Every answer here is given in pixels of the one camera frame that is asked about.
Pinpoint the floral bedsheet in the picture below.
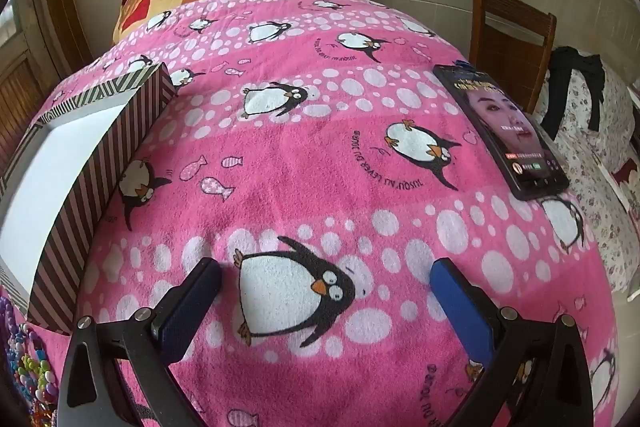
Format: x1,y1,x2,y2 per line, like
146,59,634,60
530,52,640,293

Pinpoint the striped cardboard box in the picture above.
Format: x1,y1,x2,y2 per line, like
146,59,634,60
0,62,178,333

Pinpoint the pile of colourful bead jewelry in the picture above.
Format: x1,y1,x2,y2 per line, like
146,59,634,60
0,294,61,427

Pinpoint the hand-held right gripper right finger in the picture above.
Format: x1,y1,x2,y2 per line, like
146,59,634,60
429,257,608,427

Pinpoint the pink penguin print blanket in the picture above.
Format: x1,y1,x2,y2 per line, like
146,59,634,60
0,0,621,427

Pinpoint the brown wooden door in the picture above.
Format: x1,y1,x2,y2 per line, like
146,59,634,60
0,0,96,178

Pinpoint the red patterned cushion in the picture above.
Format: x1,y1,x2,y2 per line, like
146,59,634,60
607,157,640,212

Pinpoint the black garment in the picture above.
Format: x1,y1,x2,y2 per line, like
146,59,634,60
540,47,606,140

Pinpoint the brown wooden chair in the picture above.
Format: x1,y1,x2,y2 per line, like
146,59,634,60
467,0,558,118

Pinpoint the black smartphone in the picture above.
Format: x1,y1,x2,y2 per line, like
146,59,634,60
432,63,571,202

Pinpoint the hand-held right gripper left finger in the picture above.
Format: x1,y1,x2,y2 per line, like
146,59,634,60
52,257,223,427

